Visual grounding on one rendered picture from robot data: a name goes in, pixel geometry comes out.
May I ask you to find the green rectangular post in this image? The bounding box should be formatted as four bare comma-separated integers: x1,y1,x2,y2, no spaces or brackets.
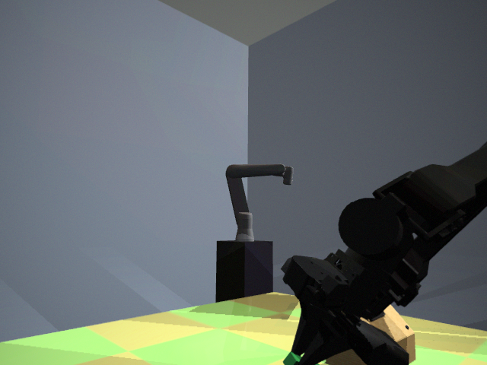
282,352,302,365

